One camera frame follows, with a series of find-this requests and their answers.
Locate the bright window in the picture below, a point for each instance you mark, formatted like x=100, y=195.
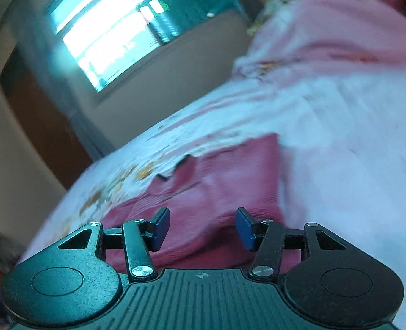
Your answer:
x=106, y=31

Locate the light pink blanket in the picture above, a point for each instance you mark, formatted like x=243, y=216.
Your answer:
x=333, y=31

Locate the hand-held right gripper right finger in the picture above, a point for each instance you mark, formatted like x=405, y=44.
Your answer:
x=244, y=228

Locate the white floral bed sheet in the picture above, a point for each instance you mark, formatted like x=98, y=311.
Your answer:
x=343, y=165

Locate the brown wooden door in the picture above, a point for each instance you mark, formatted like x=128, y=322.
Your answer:
x=34, y=117

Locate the teal curtain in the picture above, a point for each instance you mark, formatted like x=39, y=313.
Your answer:
x=189, y=3

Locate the dark pink small garment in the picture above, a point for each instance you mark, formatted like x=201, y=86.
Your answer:
x=209, y=196

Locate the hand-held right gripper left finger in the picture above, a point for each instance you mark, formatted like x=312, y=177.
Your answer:
x=162, y=228

